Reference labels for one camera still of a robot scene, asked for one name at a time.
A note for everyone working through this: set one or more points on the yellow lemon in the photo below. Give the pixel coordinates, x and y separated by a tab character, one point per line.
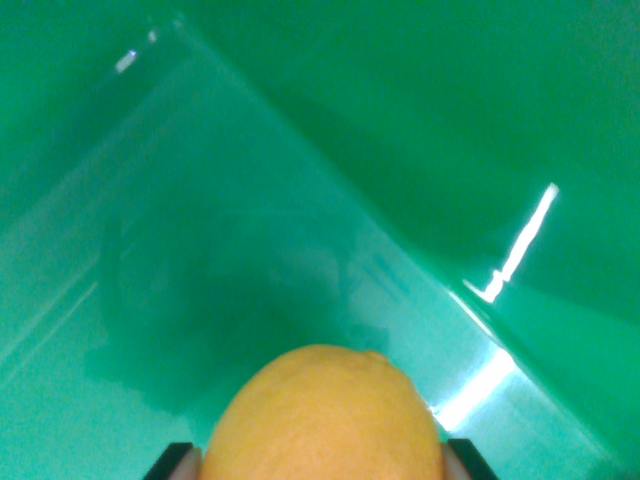
325	425

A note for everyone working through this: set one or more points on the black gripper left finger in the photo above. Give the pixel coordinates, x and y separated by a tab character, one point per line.
175	462

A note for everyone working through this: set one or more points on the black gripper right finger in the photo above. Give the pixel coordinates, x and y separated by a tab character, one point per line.
467	460

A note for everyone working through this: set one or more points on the green plastic tray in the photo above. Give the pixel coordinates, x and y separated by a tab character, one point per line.
250	175

